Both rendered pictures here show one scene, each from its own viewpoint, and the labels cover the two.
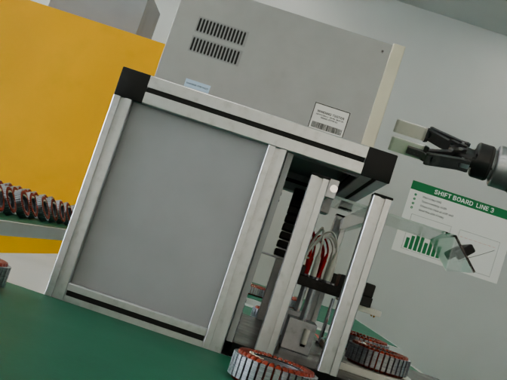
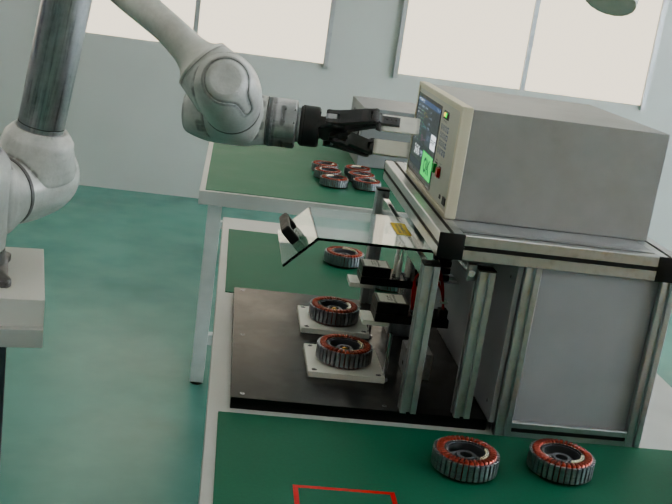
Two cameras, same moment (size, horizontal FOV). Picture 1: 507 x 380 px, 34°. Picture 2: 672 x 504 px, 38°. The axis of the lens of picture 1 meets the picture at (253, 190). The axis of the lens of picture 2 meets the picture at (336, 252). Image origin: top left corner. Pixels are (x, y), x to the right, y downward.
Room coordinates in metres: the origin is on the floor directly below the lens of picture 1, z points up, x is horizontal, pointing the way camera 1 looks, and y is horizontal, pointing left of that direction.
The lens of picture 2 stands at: (3.50, -0.64, 1.49)
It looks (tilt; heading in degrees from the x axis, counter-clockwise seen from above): 15 degrees down; 171
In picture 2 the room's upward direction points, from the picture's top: 8 degrees clockwise
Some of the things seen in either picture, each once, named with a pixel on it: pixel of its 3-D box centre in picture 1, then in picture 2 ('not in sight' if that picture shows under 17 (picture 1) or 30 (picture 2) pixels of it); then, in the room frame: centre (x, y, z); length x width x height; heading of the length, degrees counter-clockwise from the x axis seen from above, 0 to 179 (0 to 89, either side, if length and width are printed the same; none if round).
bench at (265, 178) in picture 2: not in sight; (320, 240); (-0.80, -0.02, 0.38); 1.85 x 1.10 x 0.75; 178
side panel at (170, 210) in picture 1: (167, 222); not in sight; (1.26, 0.11, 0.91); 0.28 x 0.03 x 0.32; 88
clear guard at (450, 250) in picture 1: (389, 234); (366, 242); (1.72, -0.30, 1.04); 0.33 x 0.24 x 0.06; 88
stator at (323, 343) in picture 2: (361, 344); (344, 351); (1.69, -0.31, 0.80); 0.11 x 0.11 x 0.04
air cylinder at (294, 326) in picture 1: (298, 334); (397, 318); (1.46, -0.15, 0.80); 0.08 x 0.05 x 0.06; 178
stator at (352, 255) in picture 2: not in sight; (344, 256); (0.87, -0.19, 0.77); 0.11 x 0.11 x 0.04
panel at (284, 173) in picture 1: (260, 248); (465, 288); (1.58, -0.05, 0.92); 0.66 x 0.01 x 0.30; 178
